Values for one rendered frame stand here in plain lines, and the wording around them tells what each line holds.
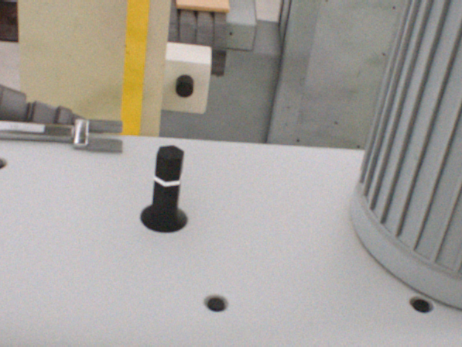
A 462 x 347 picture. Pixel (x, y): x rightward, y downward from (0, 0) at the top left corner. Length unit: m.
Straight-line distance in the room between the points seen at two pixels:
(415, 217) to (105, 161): 0.26
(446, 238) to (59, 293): 0.27
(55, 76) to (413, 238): 2.04
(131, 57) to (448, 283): 1.98
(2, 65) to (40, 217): 4.14
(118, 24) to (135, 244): 1.88
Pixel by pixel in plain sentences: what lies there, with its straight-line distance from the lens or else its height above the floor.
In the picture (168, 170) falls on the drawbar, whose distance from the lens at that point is 0.63.
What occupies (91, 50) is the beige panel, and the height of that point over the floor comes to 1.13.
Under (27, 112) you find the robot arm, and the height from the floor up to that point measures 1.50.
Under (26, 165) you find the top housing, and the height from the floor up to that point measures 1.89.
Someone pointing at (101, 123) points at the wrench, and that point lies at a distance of 0.76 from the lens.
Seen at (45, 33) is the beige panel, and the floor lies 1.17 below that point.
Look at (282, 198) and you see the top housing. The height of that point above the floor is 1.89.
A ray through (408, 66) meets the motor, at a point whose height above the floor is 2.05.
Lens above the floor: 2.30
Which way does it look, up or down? 35 degrees down
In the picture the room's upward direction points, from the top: 9 degrees clockwise
